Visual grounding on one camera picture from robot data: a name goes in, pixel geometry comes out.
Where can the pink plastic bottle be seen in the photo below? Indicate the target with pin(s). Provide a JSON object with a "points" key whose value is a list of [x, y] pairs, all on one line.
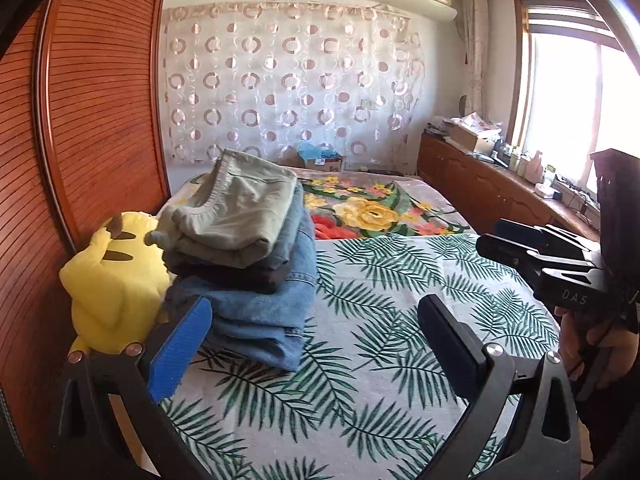
{"points": [[537, 166]]}

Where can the yellow plush toy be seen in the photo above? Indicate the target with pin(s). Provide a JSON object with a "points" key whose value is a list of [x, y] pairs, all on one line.
{"points": [[110, 290]]}

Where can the leaf-print bed sheet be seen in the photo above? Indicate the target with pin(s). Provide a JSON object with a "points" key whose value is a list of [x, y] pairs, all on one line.
{"points": [[380, 320]]}

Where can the circle-patterned sheer curtain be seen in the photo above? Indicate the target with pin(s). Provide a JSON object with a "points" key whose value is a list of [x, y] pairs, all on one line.
{"points": [[295, 85]]}

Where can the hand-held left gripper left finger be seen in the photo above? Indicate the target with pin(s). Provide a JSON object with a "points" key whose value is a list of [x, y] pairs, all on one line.
{"points": [[182, 347]]}

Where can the long wooden cabinet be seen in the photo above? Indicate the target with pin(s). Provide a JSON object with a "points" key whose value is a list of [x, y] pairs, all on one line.
{"points": [[465, 185]]}

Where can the light blue folded jeans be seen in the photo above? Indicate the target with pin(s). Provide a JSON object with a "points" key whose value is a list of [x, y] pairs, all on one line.
{"points": [[260, 320]]}

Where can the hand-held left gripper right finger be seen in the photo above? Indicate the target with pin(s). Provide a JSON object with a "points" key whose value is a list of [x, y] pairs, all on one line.
{"points": [[450, 340]]}

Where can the white tissue box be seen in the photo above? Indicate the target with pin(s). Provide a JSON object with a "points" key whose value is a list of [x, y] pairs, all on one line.
{"points": [[544, 191]]}

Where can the wooden slatted wardrobe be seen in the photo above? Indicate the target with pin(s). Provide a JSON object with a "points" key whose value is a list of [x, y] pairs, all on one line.
{"points": [[90, 110]]}

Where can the small cardboard box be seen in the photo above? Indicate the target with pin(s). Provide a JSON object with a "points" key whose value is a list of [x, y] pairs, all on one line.
{"points": [[327, 164]]}

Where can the open beige carton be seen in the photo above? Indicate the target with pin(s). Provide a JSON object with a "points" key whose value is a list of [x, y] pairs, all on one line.
{"points": [[467, 140]]}

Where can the grey-green pants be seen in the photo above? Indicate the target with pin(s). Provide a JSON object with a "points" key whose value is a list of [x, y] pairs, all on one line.
{"points": [[235, 200]]}

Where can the floral blanket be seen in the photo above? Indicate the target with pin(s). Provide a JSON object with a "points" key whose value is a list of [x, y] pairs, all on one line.
{"points": [[375, 210]]}

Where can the wood-framed window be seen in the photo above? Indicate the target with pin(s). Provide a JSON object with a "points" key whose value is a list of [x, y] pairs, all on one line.
{"points": [[560, 100]]}

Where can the beige window curtain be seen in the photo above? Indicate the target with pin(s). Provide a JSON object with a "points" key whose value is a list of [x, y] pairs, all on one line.
{"points": [[475, 45]]}

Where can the person's right hand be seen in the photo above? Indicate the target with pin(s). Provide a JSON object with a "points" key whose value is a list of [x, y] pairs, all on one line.
{"points": [[567, 345]]}

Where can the blue crumpled cloth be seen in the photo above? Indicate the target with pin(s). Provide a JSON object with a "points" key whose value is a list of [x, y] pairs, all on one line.
{"points": [[312, 150]]}

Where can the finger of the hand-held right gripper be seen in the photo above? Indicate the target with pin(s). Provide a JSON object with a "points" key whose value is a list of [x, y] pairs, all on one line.
{"points": [[510, 255], [530, 235]]}

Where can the white crumpled paper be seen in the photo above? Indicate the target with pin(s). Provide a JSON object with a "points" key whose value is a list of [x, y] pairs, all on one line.
{"points": [[472, 121]]}

